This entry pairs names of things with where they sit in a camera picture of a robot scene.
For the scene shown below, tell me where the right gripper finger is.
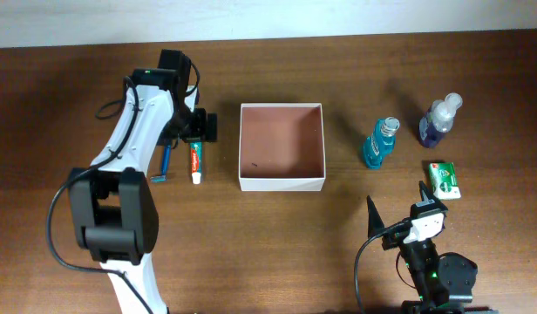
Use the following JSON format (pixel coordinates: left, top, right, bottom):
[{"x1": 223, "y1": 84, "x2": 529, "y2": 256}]
[
  {"x1": 366, "y1": 195, "x2": 384, "y2": 238},
  {"x1": 418, "y1": 181, "x2": 435, "y2": 203}
]

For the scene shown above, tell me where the green red toothpaste tube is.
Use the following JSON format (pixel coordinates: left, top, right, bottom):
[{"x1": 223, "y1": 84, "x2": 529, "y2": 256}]
[{"x1": 190, "y1": 142, "x2": 202, "y2": 185}]

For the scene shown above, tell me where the blue disposable razor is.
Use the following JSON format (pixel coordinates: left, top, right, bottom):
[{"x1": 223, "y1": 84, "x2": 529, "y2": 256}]
[{"x1": 151, "y1": 144, "x2": 172, "y2": 183}]

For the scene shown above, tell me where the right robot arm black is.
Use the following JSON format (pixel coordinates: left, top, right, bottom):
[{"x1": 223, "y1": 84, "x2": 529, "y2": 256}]
[{"x1": 354, "y1": 181, "x2": 496, "y2": 313}]

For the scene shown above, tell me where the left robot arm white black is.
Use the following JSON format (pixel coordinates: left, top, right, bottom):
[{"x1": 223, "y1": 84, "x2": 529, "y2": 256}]
[{"x1": 61, "y1": 49, "x2": 217, "y2": 313}]

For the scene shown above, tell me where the teal mouthwash bottle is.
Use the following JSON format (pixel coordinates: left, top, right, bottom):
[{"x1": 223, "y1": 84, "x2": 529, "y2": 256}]
[{"x1": 363, "y1": 117, "x2": 400, "y2": 169}]

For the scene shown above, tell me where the green white soap box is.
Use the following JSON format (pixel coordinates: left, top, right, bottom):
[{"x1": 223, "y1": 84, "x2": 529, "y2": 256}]
[{"x1": 429, "y1": 162, "x2": 461, "y2": 200}]

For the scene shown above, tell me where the white pink cardboard box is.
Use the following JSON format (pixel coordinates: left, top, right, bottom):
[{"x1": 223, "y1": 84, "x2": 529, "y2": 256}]
[{"x1": 238, "y1": 103, "x2": 326, "y2": 192}]

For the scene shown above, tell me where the blue foam soap bottle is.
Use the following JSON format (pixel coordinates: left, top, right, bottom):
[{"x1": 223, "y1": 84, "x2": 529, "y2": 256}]
[{"x1": 418, "y1": 92, "x2": 463, "y2": 148}]

